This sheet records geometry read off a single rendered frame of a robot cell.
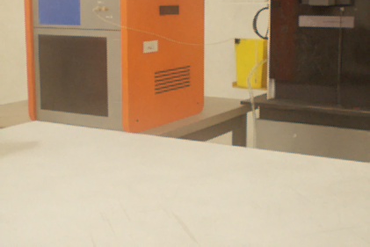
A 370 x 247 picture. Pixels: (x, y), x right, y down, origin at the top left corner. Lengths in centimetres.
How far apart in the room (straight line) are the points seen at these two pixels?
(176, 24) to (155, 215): 143
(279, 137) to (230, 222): 162
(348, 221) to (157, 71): 138
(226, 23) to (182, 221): 304
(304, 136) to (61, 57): 79
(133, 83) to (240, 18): 179
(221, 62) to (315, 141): 154
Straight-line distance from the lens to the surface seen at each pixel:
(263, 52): 230
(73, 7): 193
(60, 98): 199
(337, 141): 215
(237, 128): 238
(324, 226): 60
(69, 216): 62
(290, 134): 220
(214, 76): 367
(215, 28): 364
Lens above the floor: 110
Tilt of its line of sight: 10 degrees down
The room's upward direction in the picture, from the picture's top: straight up
